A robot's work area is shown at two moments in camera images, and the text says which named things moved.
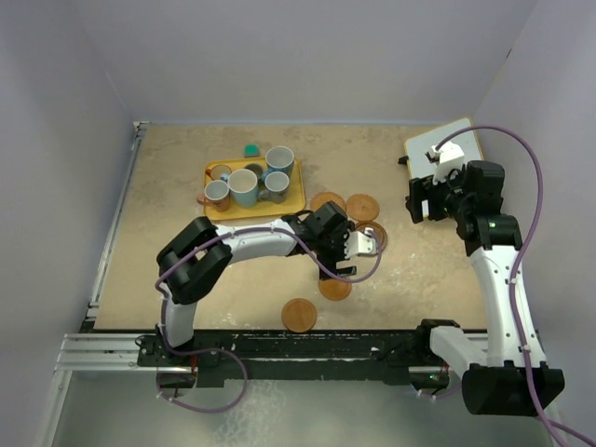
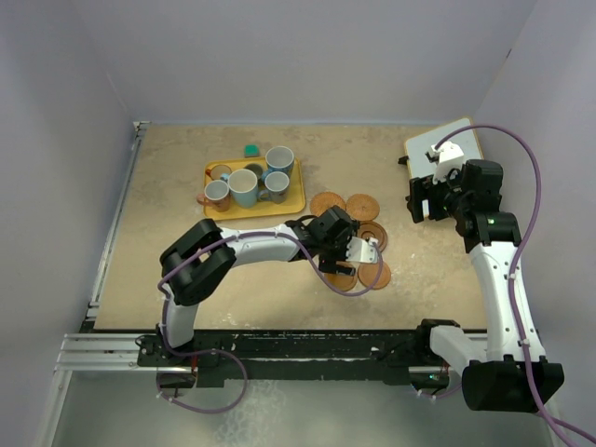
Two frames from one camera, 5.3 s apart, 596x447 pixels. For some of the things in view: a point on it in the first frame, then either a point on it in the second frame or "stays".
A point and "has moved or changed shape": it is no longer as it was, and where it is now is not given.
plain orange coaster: [299, 315] -> [367, 273]
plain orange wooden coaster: [334, 290] has moved or changed shape
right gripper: [423, 189] stays
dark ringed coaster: [379, 234] stays
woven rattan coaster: [361, 207] stays
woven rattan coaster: [327, 196] stays
